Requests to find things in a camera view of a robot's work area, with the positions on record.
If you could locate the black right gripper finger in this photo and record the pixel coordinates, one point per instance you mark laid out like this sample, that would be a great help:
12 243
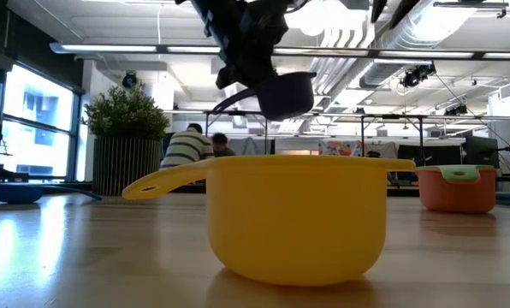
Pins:
405 10
379 8

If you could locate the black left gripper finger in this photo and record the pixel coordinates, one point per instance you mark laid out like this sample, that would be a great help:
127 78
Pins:
246 77

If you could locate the dark blue measuring cup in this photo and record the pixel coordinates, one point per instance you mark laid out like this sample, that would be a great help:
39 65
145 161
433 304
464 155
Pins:
285 100

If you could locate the yellow measuring cup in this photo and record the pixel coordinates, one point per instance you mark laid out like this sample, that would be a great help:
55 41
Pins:
298 222

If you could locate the green measuring cup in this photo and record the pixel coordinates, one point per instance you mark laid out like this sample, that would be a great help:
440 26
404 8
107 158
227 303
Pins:
459 173

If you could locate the orange measuring cup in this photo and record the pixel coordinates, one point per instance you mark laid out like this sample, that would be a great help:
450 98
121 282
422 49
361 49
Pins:
456 197

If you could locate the medium blue measuring cup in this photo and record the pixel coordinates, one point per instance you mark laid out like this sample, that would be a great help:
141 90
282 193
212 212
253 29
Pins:
17 194

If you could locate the person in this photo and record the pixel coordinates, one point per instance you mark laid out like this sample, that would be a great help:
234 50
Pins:
186 149
221 143

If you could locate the long ceiling light bar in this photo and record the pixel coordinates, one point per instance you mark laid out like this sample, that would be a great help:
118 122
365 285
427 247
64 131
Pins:
109 48

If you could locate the green plant in ribbed pot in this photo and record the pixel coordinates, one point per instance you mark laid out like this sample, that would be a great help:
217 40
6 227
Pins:
126 162

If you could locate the black computer monitor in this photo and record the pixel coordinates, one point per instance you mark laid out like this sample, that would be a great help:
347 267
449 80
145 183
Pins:
482 152

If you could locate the silver ventilation duct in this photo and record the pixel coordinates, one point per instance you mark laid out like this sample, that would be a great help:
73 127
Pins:
413 43

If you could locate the black ceiling camera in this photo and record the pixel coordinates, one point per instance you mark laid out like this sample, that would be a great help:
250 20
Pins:
129 80

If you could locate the black aluminium table frame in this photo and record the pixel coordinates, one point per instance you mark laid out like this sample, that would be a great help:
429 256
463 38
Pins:
182 188

